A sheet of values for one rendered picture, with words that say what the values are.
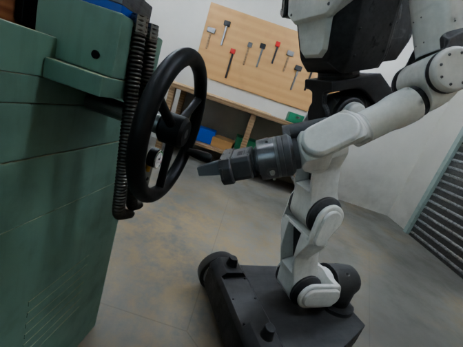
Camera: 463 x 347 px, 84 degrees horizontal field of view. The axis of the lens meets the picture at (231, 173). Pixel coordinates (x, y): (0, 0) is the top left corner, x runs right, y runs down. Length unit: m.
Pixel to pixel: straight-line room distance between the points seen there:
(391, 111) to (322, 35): 0.30
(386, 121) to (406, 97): 0.06
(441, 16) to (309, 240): 0.67
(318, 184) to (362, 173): 3.32
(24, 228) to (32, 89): 0.24
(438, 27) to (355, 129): 0.24
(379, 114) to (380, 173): 3.75
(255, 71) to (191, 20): 1.07
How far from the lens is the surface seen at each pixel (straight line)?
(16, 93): 0.47
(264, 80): 3.76
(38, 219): 0.59
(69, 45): 0.49
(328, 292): 1.19
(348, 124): 0.53
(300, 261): 1.06
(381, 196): 4.44
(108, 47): 0.45
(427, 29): 0.66
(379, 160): 4.26
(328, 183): 0.93
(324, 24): 0.79
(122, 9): 0.47
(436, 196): 3.93
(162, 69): 0.39
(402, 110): 0.59
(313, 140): 0.51
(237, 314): 1.06
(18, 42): 0.46
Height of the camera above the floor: 0.90
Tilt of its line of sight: 16 degrees down
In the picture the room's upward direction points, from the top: 19 degrees clockwise
